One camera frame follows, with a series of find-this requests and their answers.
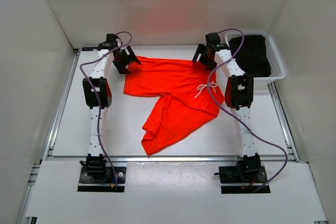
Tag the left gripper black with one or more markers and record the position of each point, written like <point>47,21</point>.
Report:
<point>121,66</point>

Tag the aluminium rail left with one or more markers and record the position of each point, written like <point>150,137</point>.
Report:
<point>50,140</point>

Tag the aluminium rail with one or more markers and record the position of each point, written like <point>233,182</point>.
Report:
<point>230,158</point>
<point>290,144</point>
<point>50,140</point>

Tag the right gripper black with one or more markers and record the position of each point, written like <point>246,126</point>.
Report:
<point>201,49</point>

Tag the black shorts in basket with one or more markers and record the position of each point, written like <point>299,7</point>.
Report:
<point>251,57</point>

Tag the white plastic basket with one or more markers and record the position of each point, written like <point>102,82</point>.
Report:
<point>273,56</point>

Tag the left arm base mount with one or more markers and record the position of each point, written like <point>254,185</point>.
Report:
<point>97,175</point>

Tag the orange shorts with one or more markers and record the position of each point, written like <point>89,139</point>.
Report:
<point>187,93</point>

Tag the small dark label sticker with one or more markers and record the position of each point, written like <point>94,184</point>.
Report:
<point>89,49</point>

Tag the aluminium rail right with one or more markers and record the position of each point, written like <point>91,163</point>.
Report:
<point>290,144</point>

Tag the aluminium rail front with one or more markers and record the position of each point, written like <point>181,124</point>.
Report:
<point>230,158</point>

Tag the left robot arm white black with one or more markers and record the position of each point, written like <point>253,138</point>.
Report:
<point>98,95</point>

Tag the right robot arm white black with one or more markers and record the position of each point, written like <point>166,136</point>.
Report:
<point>238,97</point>

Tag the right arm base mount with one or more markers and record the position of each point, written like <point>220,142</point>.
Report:
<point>246,177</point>

